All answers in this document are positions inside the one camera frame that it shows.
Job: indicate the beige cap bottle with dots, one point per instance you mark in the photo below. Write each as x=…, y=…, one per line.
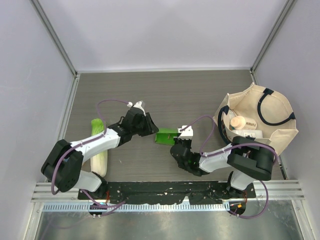
x=238, y=122

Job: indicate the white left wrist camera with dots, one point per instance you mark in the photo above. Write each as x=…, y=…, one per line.
x=139, y=105

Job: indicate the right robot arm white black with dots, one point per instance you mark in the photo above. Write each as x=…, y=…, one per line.
x=250, y=159

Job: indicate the napa cabbage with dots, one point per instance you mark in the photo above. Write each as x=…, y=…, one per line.
x=99, y=162

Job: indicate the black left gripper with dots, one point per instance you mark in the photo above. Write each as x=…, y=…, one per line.
x=151, y=128

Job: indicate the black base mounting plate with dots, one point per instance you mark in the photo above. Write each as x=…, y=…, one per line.
x=170, y=192

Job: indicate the green paper box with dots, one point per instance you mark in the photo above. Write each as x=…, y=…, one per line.
x=166, y=136

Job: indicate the beige canvas tote bag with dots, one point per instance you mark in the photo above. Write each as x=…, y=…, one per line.
x=270, y=109

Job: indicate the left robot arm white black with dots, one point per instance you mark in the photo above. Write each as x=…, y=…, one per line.
x=63, y=166

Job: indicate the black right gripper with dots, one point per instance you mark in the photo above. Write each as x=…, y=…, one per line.
x=177, y=140

